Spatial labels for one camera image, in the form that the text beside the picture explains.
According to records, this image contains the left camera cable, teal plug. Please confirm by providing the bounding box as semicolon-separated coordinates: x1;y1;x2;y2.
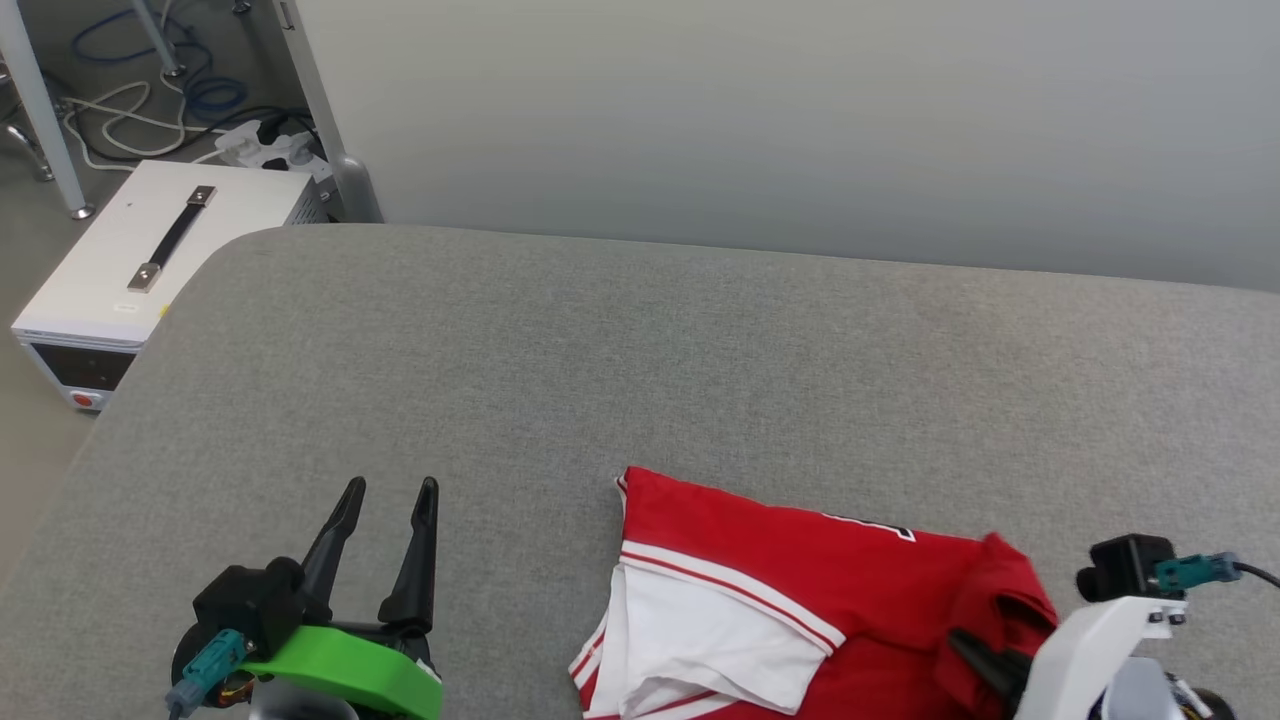
164;627;250;720

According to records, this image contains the grey metal partition post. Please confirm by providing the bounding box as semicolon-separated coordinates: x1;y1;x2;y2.
268;0;387;225

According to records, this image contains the camera cable, teal plug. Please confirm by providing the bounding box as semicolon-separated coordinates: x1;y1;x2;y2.
164;627;250;720
1154;551;1280;591

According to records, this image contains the black strap handle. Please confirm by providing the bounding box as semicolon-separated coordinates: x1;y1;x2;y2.
126;185;218;294

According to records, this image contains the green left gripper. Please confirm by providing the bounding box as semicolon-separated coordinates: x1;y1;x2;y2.
239;476;445;720

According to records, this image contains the white equipment box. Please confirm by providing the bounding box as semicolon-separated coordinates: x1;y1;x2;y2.
10;159;333;412

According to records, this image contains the right camera cable, teal plug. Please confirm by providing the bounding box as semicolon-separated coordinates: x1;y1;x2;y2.
1154;551;1280;591

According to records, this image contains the red and white sports jersey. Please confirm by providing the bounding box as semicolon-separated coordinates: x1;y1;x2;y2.
567;465;1062;720

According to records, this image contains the white power strip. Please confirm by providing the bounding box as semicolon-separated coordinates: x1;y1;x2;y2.
214;120;333;183

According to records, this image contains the grey fabric sofa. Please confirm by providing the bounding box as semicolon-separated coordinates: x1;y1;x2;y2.
0;221;1280;720

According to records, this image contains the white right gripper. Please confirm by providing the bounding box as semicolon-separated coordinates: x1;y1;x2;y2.
947;595;1191;720

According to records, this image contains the blue cable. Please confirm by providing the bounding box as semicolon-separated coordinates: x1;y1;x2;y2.
68;5;248;123

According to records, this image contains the white metal table leg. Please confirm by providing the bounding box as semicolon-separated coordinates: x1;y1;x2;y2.
0;0;98;221

